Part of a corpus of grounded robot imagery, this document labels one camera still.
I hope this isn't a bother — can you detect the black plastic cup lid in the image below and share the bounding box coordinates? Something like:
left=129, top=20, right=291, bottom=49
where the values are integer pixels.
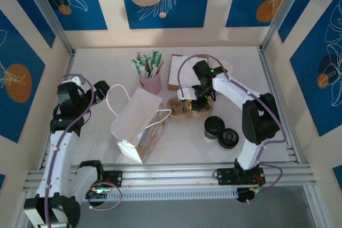
left=217, top=128, right=239, bottom=150
left=204, top=115, right=227, bottom=136

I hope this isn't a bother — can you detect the white printed paper gift bag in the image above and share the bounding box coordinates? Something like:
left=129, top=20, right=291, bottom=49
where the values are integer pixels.
left=106, top=83, right=172, bottom=164

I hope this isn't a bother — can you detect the white napkin stack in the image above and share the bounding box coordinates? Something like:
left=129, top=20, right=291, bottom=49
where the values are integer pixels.
left=169, top=56, right=200, bottom=87

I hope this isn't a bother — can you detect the brown cardboard napkin tray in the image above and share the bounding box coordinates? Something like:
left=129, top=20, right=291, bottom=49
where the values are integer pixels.
left=167, top=54, right=209, bottom=92

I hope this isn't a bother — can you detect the green white sachet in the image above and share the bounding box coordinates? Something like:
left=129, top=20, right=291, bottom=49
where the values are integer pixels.
left=151, top=50, right=159, bottom=70
left=130, top=57, right=142, bottom=75
left=141, top=54, right=152, bottom=75

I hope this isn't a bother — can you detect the pink holder cup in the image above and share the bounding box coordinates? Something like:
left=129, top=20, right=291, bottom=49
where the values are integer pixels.
left=138, top=72, right=162, bottom=95

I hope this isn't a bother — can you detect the circuit board with green light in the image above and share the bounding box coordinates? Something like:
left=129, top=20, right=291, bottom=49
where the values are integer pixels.
left=85, top=186, right=107, bottom=207
left=236, top=187, right=261, bottom=204

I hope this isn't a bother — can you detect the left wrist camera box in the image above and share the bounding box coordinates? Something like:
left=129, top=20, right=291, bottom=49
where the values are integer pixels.
left=63, top=75, right=86, bottom=87

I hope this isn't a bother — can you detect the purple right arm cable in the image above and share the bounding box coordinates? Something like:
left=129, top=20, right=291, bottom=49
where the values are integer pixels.
left=177, top=53, right=288, bottom=205

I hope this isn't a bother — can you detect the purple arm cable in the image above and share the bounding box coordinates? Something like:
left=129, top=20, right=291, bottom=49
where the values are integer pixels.
left=44, top=73, right=123, bottom=228
left=177, top=53, right=288, bottom=205

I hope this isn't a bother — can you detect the thin black cable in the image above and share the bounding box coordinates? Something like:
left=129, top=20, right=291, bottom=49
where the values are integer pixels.
left=79, top=109, right=92, bottom=133

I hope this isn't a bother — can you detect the aluminium mounting rail beam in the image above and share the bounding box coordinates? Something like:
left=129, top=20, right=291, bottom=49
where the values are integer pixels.
left=22, top=162, right=318, bottom=193

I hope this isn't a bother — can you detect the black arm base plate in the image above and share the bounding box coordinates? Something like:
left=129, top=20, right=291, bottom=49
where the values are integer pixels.
left=74, top=170, right=123, bottom=188
left=213, top=168, right=267, bottom=186

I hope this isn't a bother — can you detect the aluminium frame post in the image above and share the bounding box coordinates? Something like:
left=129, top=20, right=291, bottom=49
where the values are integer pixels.
left=258, top=0, right=329, bottom=52
left=18, top=0, right=77, bottom=57

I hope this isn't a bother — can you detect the grey slotted cable duct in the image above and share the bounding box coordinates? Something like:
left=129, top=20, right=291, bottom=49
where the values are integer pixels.
left=33, top=187, right=238, bottom=202

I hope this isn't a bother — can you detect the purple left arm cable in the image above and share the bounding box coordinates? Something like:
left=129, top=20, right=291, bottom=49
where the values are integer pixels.
left=44, top=73, right=123, bottom=228

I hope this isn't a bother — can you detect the aluminium frame leg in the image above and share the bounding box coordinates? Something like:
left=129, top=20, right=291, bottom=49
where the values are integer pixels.
left=301, top=185, right=327, bottom=228

